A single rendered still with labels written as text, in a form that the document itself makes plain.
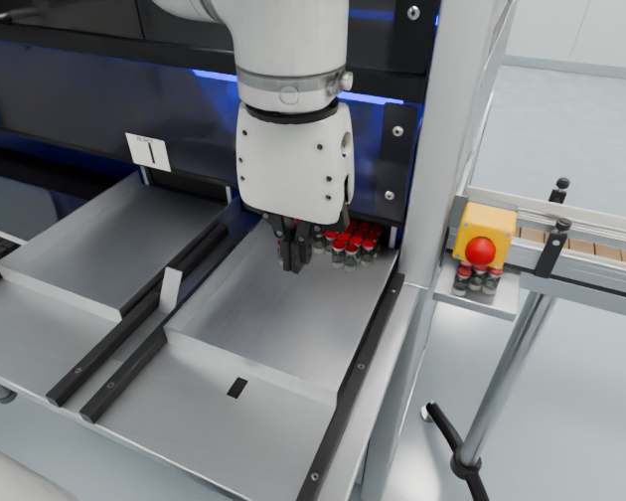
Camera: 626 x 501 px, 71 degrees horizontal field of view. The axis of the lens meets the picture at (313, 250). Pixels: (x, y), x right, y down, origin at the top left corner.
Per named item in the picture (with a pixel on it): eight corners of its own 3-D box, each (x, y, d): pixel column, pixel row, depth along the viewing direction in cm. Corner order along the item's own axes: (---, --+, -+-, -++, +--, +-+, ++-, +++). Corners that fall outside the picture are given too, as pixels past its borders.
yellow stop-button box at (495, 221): (458, 232, 71) (468, 194, 67) (505, 243, 69) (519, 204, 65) (450, 259, 66) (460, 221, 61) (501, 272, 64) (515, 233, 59)
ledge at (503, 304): (446, 250, 83) (448, 243, 82) (520, 268, 79) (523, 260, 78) (431, 299, 73) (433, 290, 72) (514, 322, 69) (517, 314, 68)
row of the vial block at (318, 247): (283, 237, 83) (281, 216, 80) (374, 261, 78) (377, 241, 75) (277, 243, 82) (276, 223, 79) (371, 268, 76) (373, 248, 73)
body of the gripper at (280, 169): (368, 83, 36) (358, 199, 43) (257, 68, 39) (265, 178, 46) (335, 115, 31) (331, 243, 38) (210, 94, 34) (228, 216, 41)
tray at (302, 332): (275, 219, 88) (274, 204, 86) (403, 251, 80) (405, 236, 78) (168, 343, 64) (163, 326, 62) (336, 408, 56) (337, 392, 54)
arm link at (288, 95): (366, 53, 35) (363, 90, 37) (267, 42, 38) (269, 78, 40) (327, 85, 29) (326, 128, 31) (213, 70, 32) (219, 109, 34)
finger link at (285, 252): (301, 203, 43) (302, 255, 48) (271, 196, 44) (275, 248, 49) (286, 220, 41) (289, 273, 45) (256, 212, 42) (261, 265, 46)
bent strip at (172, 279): (174, 293, 72) (166, 265, 68) (189, 298, 71) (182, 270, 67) (111, 359, 62) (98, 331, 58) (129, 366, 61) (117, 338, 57)
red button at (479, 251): (465, 250, 65) (471, 228, 63) (493, 256, 64) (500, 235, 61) (460, 265, 63) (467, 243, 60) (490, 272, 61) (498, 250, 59)
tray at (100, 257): (140, 184, 98) (136, 170, 96) (240, 210, 90) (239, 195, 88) (3, 278, 74) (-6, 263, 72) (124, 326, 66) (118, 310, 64)
